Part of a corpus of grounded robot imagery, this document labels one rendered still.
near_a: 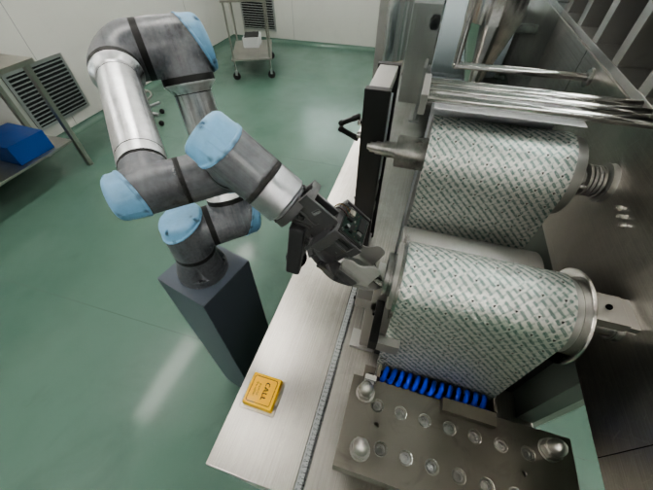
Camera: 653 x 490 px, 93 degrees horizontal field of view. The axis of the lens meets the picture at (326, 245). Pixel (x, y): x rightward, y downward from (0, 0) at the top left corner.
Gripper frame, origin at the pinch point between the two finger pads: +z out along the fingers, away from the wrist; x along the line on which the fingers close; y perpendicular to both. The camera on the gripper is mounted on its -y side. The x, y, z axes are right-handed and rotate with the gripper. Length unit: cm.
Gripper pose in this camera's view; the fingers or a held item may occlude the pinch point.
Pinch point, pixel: (371, 281)
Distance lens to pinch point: 54.8
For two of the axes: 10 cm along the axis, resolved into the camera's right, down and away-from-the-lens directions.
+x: 2.8, -7.2, 6.4
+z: 7.4, 5.9, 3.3
